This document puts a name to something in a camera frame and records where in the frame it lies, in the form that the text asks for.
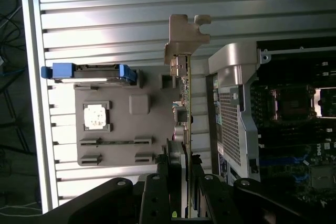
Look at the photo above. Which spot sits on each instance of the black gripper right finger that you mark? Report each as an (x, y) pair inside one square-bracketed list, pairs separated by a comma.
[(218, 203)]

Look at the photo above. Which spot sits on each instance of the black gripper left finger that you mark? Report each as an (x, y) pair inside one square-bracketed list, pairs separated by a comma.
[(155, 203)]

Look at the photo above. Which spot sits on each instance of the green RAM stick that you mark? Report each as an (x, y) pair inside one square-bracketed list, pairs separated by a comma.
[(115, 142)]

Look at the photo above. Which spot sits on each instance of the grey plastic parts rack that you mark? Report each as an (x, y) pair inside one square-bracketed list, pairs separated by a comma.
[(120, 134)]

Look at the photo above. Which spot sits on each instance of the green motherboard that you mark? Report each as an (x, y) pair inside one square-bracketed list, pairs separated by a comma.
[(288, 171)]

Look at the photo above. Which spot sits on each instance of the blue expansion slot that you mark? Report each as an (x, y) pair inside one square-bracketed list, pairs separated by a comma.
[(283, 160)]

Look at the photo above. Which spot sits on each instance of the silver CPU chip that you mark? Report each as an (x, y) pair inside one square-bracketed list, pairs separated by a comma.
[(95, 115)]

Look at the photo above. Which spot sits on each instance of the silver chipset heat sink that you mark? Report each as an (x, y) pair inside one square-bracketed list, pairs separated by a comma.
[(323, 178)]

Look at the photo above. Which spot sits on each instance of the CPU socket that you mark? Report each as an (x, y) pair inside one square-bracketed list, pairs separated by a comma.
[(291, 103)]

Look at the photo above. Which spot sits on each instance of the metal socket cover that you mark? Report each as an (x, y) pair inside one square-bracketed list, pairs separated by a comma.
[(325, 103)]

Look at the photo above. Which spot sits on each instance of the hard disk in blue carrier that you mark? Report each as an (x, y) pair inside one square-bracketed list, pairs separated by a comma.
[(92, 70)]

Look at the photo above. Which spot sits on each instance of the open black PC case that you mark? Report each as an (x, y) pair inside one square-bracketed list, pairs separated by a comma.
[(236, 56)]

